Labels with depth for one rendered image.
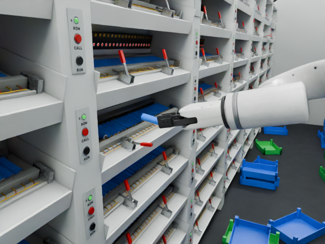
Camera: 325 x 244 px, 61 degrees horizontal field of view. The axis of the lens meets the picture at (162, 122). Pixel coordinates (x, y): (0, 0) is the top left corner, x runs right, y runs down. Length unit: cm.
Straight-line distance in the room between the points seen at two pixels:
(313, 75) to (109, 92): 45
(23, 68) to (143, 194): 56
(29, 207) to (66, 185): 9
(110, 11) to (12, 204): 46
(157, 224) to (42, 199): 63
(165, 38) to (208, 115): 66
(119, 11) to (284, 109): 44
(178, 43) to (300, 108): 71
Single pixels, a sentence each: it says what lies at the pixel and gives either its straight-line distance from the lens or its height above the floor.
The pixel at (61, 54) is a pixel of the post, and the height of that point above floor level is 115.
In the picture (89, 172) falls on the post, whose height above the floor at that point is 89.
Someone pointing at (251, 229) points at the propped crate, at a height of 12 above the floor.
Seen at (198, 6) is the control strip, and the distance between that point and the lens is 121.
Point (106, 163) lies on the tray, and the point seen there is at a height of 87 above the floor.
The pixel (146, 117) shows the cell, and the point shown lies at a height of 98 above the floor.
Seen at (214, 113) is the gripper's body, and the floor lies 103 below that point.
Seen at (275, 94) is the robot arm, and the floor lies 107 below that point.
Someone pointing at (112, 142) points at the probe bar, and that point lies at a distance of 80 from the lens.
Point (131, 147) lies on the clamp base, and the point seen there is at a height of 88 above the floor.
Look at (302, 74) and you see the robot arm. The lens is 68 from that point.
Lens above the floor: 116
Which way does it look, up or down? 15 degrees down
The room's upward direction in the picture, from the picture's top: straight up
